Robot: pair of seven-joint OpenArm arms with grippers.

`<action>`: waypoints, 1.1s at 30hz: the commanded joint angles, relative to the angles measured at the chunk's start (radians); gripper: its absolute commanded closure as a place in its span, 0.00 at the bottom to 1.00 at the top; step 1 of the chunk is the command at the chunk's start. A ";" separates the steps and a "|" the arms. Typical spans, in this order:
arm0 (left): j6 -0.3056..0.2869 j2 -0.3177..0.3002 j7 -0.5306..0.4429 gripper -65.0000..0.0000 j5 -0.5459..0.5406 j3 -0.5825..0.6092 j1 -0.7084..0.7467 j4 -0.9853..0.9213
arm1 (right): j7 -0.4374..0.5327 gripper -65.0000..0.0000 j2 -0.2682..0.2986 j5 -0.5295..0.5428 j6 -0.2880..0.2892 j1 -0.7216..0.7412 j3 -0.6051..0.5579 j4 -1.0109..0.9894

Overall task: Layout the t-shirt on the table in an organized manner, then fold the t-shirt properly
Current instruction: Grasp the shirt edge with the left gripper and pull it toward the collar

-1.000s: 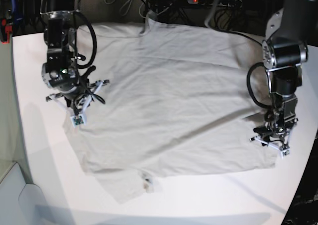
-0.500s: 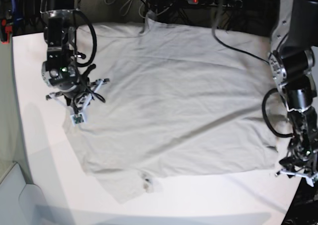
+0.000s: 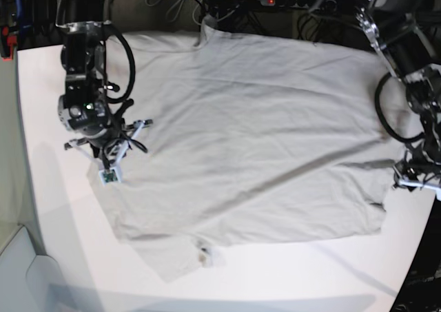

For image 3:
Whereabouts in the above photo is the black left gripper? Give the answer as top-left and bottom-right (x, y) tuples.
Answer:
(393, 146), (440, 189)

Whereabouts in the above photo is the red and black clamp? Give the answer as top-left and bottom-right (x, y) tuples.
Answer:
(1, 25), (18, 61)

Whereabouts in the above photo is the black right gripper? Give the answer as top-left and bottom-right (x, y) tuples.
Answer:
(57, 95), (148, 160)

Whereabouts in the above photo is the black power strip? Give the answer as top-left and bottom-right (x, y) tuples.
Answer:
(259, 0), (338, 11)

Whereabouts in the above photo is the grey t-shirt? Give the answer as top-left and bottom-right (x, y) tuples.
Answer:
(89, 25), (403, 282)

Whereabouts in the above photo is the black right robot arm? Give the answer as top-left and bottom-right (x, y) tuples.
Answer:
(55, 0), (151, 165)

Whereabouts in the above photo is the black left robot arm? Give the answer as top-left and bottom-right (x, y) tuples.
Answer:
(356, 0), (440, 196)

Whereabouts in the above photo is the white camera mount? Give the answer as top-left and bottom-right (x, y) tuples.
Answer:
(64, 119), (154, 185)
(395, 178), (440, 201)

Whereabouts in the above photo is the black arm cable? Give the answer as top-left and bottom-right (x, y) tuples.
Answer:
(99, 29), (149, 154)

